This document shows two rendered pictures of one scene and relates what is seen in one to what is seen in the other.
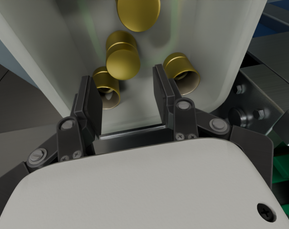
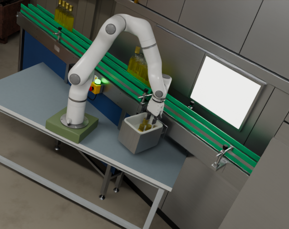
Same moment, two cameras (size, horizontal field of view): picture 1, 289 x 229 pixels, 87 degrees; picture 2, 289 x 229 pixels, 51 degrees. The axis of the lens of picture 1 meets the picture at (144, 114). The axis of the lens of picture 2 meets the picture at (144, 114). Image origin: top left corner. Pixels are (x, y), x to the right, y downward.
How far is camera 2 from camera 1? 190 cm
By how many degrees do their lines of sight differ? 31
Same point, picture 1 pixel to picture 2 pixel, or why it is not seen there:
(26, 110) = (210, 190)
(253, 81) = (140, 111)
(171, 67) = (145, 122)
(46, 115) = (203, 176)
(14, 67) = (176, 172)
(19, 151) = (181, 138)
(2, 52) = (173, 174)
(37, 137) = (178, 139)
